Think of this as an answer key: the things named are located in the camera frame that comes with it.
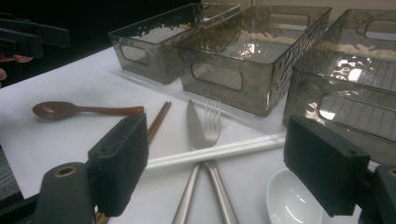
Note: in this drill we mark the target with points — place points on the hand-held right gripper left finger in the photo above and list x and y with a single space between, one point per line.
120 161

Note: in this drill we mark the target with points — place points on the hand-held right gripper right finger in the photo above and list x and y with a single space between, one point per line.
323 165

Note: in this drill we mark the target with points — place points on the white ceramic spoon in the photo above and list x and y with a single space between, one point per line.
289 199

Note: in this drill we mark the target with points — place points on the brown wooden chopstick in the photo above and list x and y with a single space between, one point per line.
158 117
162 117

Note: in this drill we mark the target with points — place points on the brown wooden spoon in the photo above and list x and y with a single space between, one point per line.
56 109

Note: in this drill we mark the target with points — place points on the smoky clear plastic bin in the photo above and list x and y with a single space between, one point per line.
302 93
224 99
162 65

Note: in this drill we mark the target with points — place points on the white chopstick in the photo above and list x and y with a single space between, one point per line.
218 155
218 149

